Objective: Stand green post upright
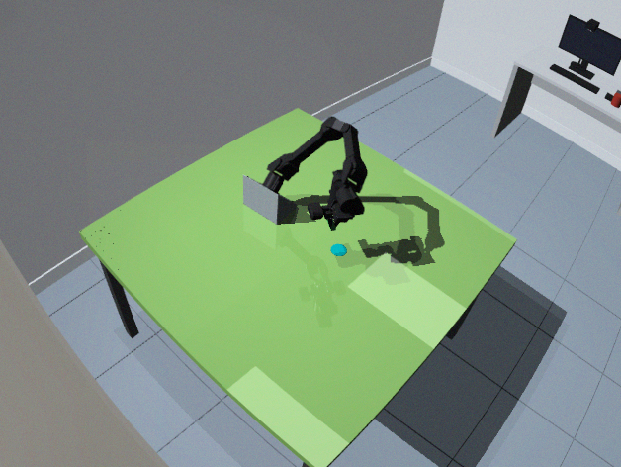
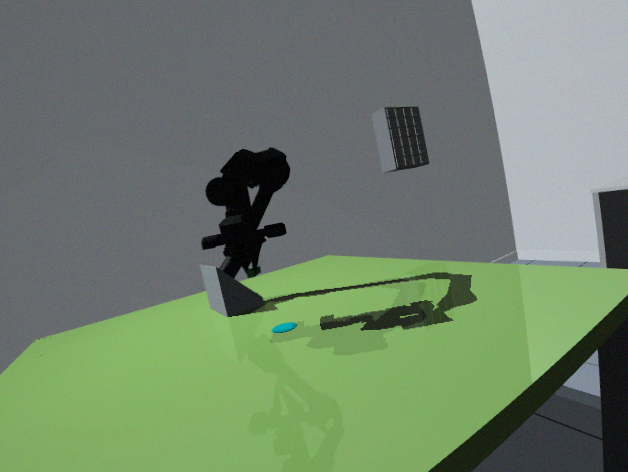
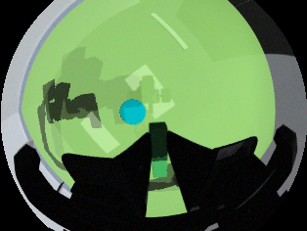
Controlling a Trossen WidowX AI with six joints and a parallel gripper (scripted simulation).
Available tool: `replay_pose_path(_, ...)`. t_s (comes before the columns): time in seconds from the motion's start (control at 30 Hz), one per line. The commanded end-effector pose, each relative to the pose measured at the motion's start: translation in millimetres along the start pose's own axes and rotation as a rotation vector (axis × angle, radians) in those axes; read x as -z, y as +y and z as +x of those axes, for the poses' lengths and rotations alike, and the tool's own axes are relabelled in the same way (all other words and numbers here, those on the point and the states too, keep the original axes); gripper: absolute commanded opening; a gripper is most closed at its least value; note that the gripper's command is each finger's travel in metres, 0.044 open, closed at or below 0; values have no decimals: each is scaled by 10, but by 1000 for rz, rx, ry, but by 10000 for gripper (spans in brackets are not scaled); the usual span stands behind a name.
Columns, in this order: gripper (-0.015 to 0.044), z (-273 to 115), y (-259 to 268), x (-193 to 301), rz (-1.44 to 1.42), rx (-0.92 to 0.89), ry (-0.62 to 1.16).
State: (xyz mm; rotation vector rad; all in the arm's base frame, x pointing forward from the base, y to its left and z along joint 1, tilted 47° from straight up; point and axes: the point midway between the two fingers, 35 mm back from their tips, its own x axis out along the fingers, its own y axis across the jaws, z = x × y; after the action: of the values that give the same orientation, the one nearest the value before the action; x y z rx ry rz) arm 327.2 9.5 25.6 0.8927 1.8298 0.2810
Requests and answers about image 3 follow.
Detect cyan circle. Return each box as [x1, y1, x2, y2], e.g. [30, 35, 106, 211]
[121, 100, 147, 124]

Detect green rectangular post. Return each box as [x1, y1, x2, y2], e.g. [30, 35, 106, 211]
[150, 122, 168, 178]

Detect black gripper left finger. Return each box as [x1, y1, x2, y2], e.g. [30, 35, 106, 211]
[62, 132, 153, 217]

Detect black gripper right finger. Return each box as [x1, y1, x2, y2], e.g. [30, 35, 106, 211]
[166, 131, 257, 211]

